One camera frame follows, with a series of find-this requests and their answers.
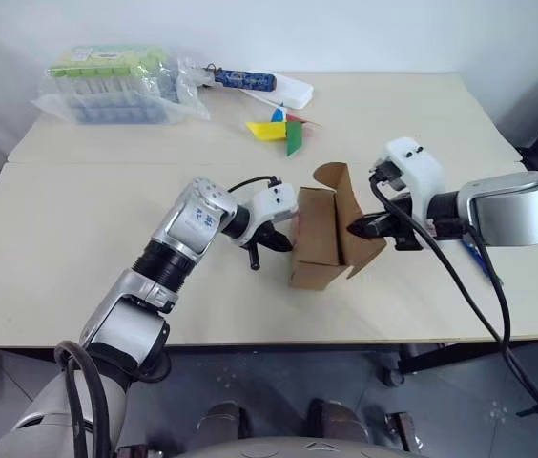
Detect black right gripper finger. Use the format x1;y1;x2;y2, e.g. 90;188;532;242
346;213;396;240

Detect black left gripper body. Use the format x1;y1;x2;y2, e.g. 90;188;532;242
248;220;280;250

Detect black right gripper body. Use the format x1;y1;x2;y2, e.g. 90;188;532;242
385;191;437;252

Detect brown cardboard box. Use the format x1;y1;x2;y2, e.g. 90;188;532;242
288;161;389;292

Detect blue pen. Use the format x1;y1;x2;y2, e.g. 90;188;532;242
461;237;490;277

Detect green packaged box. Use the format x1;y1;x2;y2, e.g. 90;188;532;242
47;44;165;79

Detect colourful paper pinwheel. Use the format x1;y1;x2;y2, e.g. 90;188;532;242
244;107;323;159

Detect white plastic case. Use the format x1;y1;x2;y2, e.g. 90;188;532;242
248;73;315;111

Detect blue patterned tube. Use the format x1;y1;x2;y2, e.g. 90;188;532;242
204;62;278;93

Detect dark rounded shape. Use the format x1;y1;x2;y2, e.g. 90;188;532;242
196;402;252;439
305;397;371;444

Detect grey robot torso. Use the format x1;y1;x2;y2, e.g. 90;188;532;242
114;435;423;458

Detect clear plastic bag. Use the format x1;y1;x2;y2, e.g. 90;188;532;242
29;45;212;127

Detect dark metal block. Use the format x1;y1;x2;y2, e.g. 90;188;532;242
384;411;424;450

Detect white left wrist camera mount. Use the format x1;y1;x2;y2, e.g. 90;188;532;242
237;181;300;247

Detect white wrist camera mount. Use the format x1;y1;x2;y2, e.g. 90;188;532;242
237;181;300;247
375;135;447;231

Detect thin black left wrist cable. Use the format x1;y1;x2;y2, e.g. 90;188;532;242
226;175;284;194

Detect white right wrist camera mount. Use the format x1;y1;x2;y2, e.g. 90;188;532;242
375;135;447;231

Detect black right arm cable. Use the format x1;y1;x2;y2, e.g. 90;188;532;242
368;164;538;452

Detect black table frame bar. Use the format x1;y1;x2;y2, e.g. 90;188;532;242
382;340;538;387

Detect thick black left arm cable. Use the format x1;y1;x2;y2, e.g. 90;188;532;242
53;339;112;458

